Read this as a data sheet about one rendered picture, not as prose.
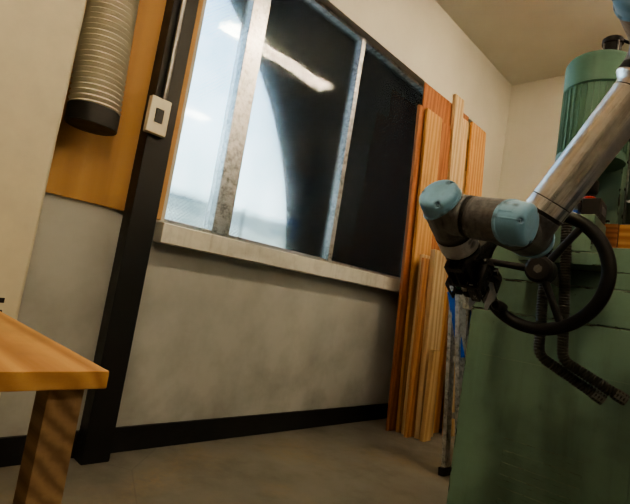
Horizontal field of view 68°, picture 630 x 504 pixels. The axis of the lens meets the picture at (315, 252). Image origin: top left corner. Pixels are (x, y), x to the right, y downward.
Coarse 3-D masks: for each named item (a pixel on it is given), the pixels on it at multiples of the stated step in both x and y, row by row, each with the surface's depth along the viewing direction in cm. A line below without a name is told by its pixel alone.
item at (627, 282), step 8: (504, 272) 128; (512, 272) 126; (520, 272) 125; (576, 272) 116; (584, 272) 115; (592, 272) 114; (600, 272) 113; (520, 280) 125; (528, 280) 123; (576, 280) 116; (584, 280) 115; (592, 280) 114; (616, 280) 110; (624, 280) 109; (616, 288) 110; (624, 288) 109
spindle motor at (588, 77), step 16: (576, 64) 133; (592, 64) 130; (608, 64) 128; (576, 80) 132; (592, 80) 129; (608, 80) 127; (576, 96) 132; (592, 96) 128; (576, 112) 131; (560, 128) 136; (576, 128) 130; (560, 144) 135; (624, 160) 127
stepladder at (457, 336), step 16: (464, 304) 211; (448, 320) 213; (464, 320) 211; (448, 336) 211; (464, 336) 210; (448, 352) 210; (464, 352) 208; (448, 368) 208; (448, 384) 207; (448, 400) 206; (448, 416) 205; (448, 432) 204; (448, 448) 203; (448, 464) 202
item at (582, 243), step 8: (584, 216) 109; (592, 216) 107; (600, 224) 112; (560, 232) 111; (576, 240) 109; (584, 240) 108; (552, 248) 112; (576, 248) 108; (584, 248) 107; (592, 248) 107
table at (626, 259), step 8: (496, 248) 130; (504, 248) 129; (616, 248) 112; (624, 248) 111; (496, 256) 130; (504, 256) 128; (512, 256) 127; (520, 256) 116; (576, 256) 108; (584, 256) 107; (592, 256) 106; (616, 256) 111; (624, 256) 110; (576, 264) 108; (584, 264) 107; (592, 264) 106; (600, 264) 105; (624, 264) 110; (624, 272) 110
